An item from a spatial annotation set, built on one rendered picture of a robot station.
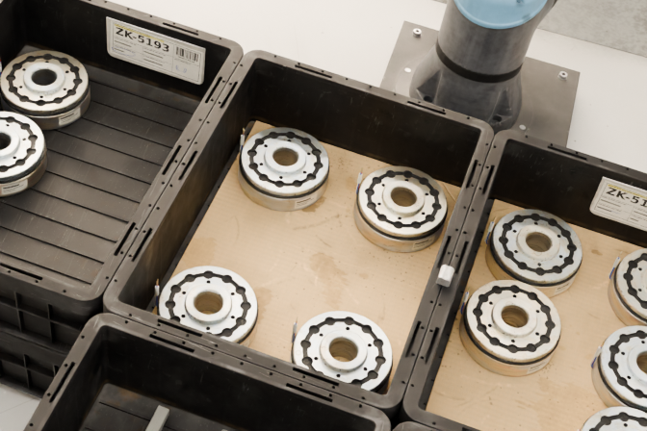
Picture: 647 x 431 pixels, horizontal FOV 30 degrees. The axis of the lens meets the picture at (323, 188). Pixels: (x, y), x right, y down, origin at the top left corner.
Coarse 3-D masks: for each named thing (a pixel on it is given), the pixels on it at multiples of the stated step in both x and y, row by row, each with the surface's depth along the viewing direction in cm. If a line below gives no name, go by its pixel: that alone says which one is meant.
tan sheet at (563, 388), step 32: (480, 256) 136; (608, 256) 138; (576, 288) 134; (576, 320) 131; (608, 320) 132; (448, 352) 127; (576, 352) 129; (448, 384) 124; (480, 384) 125; (512, 384) 125; (544, 384) 126; (576, 384) 126; (448, 416) 122; (480, 416) 122; (512, 416) 123; (544, 416) 123; (576, 416) 124
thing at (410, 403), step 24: (504, 144) 134; (528, 144) 134; (552, 144) 135; (600, 168) 133; (624, 168) 133; (480, 192) 129; (480, 216) 126; (456, 264) 122; (456, 288) 120; (432, 336) 116; (432, 360) 114; (408, 384) 112; (408, 408) 110
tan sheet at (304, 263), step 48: (240, 192) 138; (336, 192) 140; (192, 240) 133; (240, 240) 134; (288, 240) 134; (336, 240) 135; (288, 288) 130; (336, 288) 131; (384, 288) 131; (288, 336) 126
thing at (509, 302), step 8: (496, 304) 127; (504, 304) 127; (512, 304) 127; (520, 304) 127; (528, 304) 127; (496, 312) 126; (528, 312) 127; (496, 320) 126; (528, 320) 126; (536, 320) 126; (504, 328) 125; (512, 328) 125; (520, 328) 125; (528, 328) 125; (512, 336) 125; (520, 336) 125
